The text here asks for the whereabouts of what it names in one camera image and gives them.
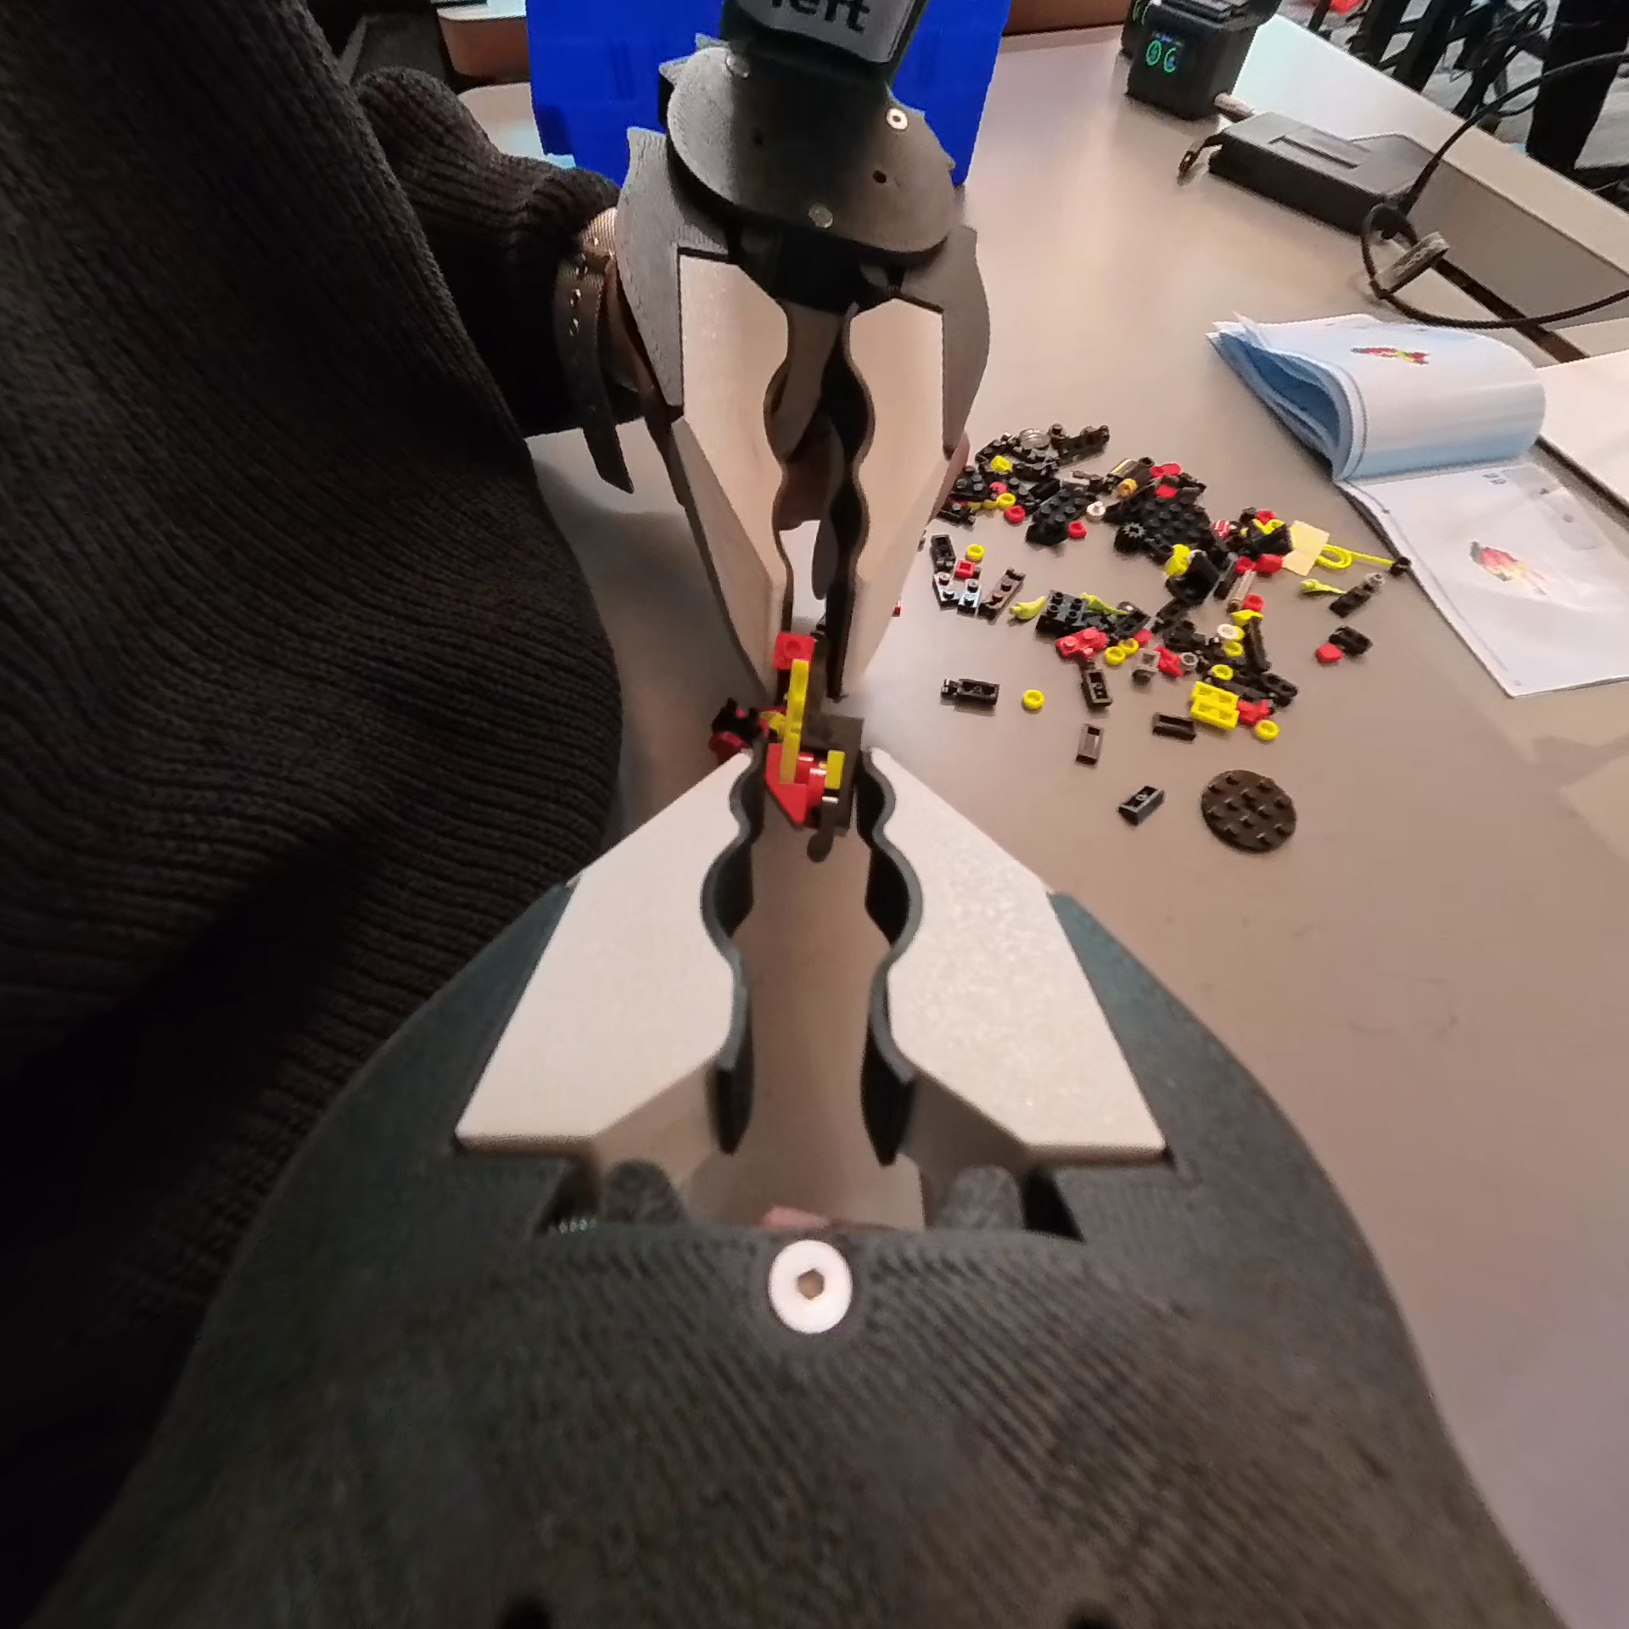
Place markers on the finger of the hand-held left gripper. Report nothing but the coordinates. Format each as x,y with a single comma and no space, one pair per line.
725,420
909,420

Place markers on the blue bin with tag sticker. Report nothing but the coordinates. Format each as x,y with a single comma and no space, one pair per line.
597,77

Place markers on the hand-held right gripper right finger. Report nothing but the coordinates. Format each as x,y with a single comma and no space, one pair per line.
1018,1019

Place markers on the grey wrist watch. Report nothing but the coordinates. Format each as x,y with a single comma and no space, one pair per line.
572,306

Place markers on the black device green display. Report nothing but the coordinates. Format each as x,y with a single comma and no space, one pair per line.
1208,77

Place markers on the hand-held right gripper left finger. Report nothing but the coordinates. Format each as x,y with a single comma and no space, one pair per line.
611,1019

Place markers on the pile of loose lego pieces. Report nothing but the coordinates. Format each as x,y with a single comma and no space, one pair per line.
1158,517

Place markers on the person's left forearm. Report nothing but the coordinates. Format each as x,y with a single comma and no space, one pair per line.
508,230

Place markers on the black power adapter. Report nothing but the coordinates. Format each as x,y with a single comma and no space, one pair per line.
1323,166

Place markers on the round black lego plate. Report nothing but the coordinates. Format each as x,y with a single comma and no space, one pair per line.
1247,812

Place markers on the yellow wing lego assembly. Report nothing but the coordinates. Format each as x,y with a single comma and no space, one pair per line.
789,791

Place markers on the lego instruction booklet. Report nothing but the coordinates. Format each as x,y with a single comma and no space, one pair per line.
1425,395

